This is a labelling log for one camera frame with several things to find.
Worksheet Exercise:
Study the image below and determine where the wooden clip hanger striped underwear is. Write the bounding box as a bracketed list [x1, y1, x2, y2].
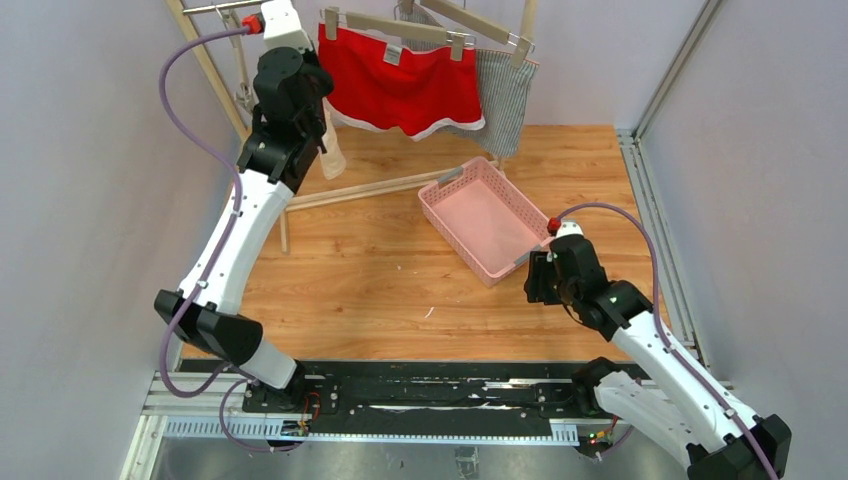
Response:
[420, 0, 538, 68]

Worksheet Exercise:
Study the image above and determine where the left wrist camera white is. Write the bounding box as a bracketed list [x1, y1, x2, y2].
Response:
[260, 0, 315, 53]

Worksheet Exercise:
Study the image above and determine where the wooden clip hanger cream underwear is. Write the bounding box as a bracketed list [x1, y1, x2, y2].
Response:
[216, 8, 255, 114]

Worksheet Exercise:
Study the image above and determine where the grey striped underwear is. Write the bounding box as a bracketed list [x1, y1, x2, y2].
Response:
[394, 1, 538, 159]

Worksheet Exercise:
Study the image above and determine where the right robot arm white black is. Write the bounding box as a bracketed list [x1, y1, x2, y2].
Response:
[524, 233, 792, 479]

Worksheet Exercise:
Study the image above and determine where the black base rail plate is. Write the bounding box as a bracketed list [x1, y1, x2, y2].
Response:
[178, 359, 670, 445]

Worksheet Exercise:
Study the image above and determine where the wooden clip hanger red underwear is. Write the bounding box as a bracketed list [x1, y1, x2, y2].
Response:
[320, 6, 476, 61]

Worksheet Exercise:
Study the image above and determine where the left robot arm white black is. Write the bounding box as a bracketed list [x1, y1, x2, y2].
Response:
[154, 47, 333, 400]

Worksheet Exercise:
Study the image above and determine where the pink plastic basket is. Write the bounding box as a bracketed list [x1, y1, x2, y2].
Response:
[418, 157, 552, 288]

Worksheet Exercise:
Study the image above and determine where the wooden clothes rack frame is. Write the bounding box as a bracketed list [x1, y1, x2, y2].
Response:
[164, 0, 539, 256]

